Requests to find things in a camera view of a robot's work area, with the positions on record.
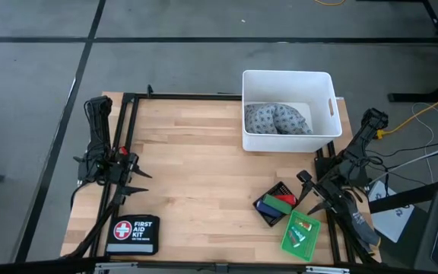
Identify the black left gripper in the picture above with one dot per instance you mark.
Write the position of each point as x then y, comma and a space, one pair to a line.
124, 175

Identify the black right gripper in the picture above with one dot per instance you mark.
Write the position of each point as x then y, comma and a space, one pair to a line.
327, 192

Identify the red cylindrical roller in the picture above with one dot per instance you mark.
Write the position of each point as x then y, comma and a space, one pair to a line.
288, 198

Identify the small teal packet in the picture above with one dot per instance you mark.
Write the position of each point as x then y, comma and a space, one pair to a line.
298, 233

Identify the small orange medicine item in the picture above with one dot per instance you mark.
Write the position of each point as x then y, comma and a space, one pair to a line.
292, 241

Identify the grey patterned cloth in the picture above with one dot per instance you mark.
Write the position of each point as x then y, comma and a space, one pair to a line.
276, 118

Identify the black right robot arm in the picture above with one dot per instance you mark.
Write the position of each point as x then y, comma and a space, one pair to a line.
356, 152

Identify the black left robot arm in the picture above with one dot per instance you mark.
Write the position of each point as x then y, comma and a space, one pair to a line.
97, 125

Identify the small black plastic basket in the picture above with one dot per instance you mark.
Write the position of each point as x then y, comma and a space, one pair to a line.
281, 188

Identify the red clamp knob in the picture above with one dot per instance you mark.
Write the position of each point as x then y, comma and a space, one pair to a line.
123, 151

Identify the green rolled cloth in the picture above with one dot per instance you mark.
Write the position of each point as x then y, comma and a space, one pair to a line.
277, 204

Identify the black first aid kit pouch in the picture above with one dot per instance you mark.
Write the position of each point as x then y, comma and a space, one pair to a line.
133, 230

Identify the blue purple rolled cloth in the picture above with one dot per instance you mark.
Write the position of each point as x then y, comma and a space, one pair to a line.
267, 209

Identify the green plastic tray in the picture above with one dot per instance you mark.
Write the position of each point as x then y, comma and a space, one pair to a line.
306, 247

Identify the white box with logo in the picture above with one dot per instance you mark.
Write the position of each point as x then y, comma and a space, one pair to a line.
394, 220

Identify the black metal beam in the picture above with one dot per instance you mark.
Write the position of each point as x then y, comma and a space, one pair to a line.
413, 196

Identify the white perforated storage basket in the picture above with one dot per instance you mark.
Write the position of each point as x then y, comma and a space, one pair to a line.
291, 85

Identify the black metal stand leg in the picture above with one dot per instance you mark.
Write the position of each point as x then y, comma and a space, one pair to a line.
413, 97

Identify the silver metal bracket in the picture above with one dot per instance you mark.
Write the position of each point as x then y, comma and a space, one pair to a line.
116, 267
327, 269

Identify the black aluminium table frame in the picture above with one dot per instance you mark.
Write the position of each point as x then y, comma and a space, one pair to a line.
185, 96

